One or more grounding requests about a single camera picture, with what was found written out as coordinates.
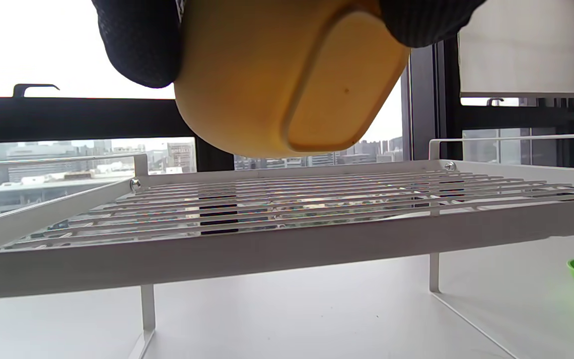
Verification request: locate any white roller blind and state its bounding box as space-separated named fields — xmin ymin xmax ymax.
xmin=459 ymin=0 xmax=574 ymax=98

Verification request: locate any black window handle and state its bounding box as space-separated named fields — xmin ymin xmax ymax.
xmin=13 ymin=84 xmax=61 ymax=98

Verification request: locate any person's left hand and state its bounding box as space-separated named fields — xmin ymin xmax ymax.
xmin=91 ymin=0 xmax=487 ymax=89

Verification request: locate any white wire kitchen shelf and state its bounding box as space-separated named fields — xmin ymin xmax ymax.
xmin=0 ymin=134 xmax=574 ymax=359

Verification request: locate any yellow small dish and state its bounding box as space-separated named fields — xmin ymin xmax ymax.
xmin=174 ymin=0 xmax=411 ymax=159

